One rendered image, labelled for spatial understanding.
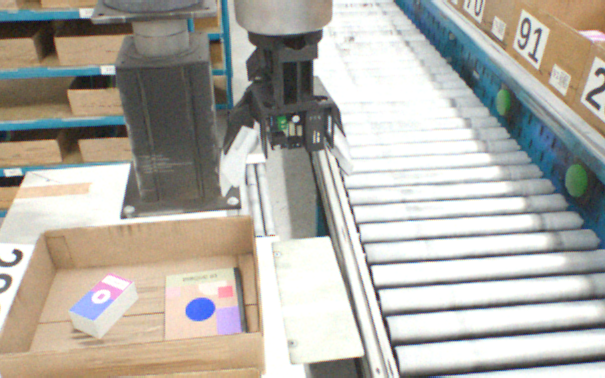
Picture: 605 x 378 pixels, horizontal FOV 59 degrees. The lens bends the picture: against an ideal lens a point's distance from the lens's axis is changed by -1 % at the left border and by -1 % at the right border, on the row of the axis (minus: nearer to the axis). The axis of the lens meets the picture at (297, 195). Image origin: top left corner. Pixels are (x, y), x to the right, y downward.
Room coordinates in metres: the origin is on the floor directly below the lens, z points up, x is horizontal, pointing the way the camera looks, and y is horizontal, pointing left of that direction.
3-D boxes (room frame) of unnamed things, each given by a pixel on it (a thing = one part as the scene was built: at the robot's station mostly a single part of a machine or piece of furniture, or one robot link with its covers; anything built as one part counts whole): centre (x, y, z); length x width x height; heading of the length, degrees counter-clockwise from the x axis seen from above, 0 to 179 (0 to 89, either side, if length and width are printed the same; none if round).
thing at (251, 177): (0.99, 0.10, 0.74); 0.28 x 0.02 x 0.02; 8
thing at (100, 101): (1.98, 0.66, 0.59); 0.40 x 0.30 x 0.10; 93
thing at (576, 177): (0.96, -0.60, 0.81); 0.07 x 0.01 x 0.07; 6
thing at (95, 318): (0.63, 0.33, 0.78); 0.10 x 0.06 x 0.05; 155
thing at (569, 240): (0.84, -0.38, 0.72); 0.52 x 0.05 x 0.05; 96
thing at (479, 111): (1.42, -0.32, 0.72); 0.52 x 0.05 x 0.05; 96
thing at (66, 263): (0.63, 0.25, 0.80); 0.38 x 0.28 x 0.10; 97
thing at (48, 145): (1.93, 1.15, 0.39); 0.40 x 0.30 x 0.10; 96
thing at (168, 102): (1.05, 0.27, 0.91); 0.26 x 0.26 x 0.33; 8
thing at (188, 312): (0.63, 0.16, 0.76); 0.19 x 0.14 x 0.02; 11
